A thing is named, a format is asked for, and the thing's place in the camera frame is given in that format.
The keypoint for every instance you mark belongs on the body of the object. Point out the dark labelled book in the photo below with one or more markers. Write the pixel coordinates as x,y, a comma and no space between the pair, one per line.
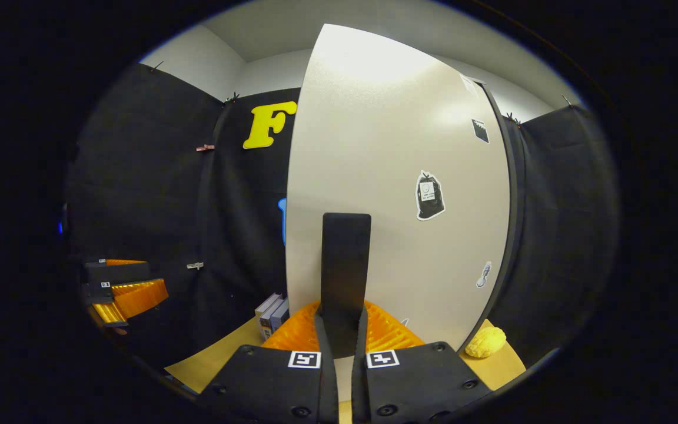
269,327

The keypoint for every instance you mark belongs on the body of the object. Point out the yellow sponge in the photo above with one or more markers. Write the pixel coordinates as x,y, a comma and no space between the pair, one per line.
485,343

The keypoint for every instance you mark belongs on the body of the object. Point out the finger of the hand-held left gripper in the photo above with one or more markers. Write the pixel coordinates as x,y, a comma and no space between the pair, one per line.
118,272
103,291

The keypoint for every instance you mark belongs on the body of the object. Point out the silver clip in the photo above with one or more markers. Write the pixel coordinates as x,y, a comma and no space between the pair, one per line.
195,266

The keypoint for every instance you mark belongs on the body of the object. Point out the black backdrop cloth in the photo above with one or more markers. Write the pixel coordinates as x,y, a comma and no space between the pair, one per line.
139,176

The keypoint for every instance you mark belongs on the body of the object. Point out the white book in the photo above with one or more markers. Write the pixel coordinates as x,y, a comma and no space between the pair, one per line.
265,309

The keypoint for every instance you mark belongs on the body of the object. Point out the copper clip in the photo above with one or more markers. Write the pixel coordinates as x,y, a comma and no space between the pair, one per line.
205,148

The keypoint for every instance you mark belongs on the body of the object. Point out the beige cabinet door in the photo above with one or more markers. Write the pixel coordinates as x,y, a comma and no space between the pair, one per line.
386,147

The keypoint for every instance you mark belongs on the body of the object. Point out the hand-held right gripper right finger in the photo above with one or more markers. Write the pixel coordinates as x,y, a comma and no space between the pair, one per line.
359,383

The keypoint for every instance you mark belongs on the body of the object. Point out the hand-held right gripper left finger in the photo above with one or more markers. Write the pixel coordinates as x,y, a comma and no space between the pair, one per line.
327,377

